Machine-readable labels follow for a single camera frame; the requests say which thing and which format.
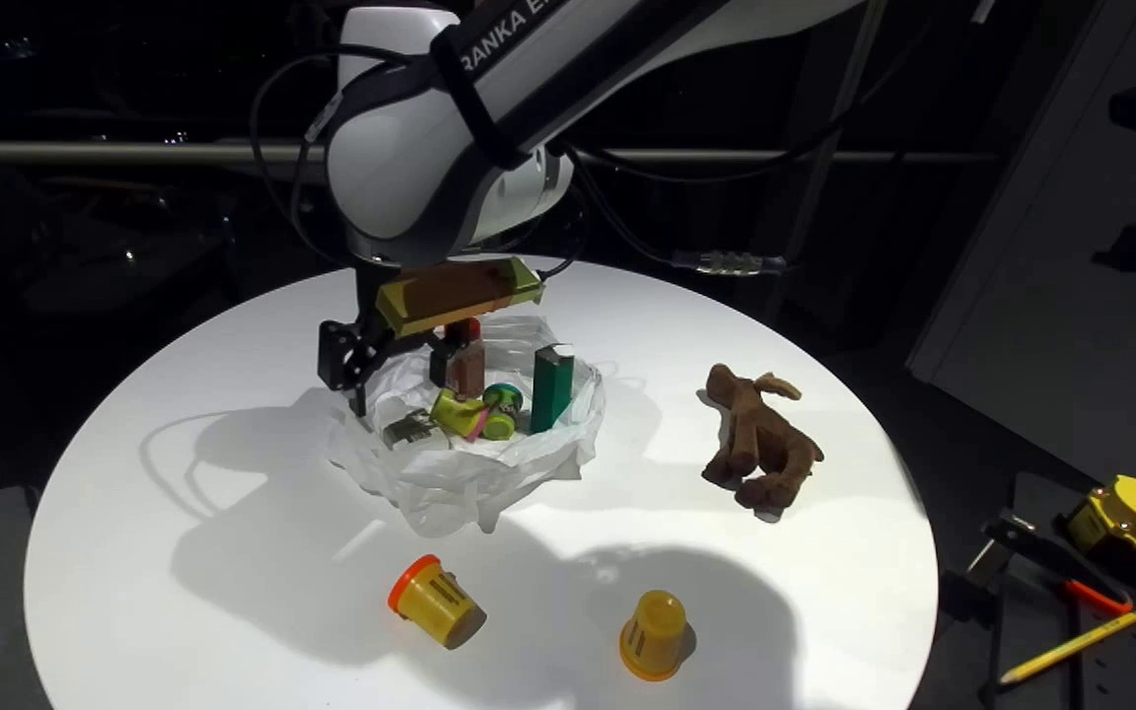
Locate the brown plush animal toy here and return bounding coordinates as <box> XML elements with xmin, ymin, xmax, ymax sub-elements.
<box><xmin>698</xmin><ymin>362</ymin><xmax>828</xmax><ymax>526</ymax></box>

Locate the grey horizontal window rail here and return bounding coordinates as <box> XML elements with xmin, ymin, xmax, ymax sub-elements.
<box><xmin>0</xmin><ymin>137</ymin><xmax>993</xmax><ymax>171</ymax></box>

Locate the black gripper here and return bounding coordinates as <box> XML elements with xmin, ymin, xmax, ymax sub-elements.
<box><xmin>315</xmin><ymin>266</ymin><xmax>464</xmax><ymax>397</ymax></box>

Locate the play-doh can orange lid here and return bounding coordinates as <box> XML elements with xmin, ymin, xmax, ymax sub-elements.
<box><xmin>381</xmin><ymin>554</ymin><xmax>489</xmax><ymax>652</ymax></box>

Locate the yellow wrist camera mount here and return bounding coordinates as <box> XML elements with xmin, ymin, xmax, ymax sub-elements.
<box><xmin>373</xmin><ymin>255</ymin><xmax>548</xmax><ymax>339</ymax></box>

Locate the yellow pencil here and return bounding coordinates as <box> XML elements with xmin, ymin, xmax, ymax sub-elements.
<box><xmin>993</xmin><ymin>602</ymin><xmax>1136</xmax><ymax>689</ymax></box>

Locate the white translucent plastic bag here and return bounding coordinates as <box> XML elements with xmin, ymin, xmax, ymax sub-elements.
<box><xmin>312</xmin><ymin>313</ymin><xmax>607</xmax><ymax>538</ymax></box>

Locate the dark diagonal window brace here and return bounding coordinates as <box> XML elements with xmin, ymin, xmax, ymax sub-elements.
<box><xmin>764</xmin><ymin>0</ymin><xmax>890</xmax><ymax>313</ymax></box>

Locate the yellow play-doh can without lid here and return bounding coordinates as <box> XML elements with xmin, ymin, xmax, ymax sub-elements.
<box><xmin>614</xmin><ymin>588</ymin><xmax>698</xmax><ymax>688</ymax></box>

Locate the green plastic block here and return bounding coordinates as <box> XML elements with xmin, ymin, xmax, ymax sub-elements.
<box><xmin>527</xmin><ymin>345</ymin><xmax>580</xmax><ymax>439</ymax></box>

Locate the brown spice jar red lid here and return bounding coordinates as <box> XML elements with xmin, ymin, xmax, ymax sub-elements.
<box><xmin>444</xmin><ymin>314</ymin><xmax>489</xmax><ymax>406</ymax></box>

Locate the black cable silver connector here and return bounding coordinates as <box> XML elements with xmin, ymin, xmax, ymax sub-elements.
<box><xmin>563</xmin><ymin>130</ymin><xmax>861</xmax><ymax>284</ymax></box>

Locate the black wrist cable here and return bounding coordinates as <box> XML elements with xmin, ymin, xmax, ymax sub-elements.
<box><xmin>247</xmin><ymin>42</ymin><xmax>393</xmax><ymax>254</ymax></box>

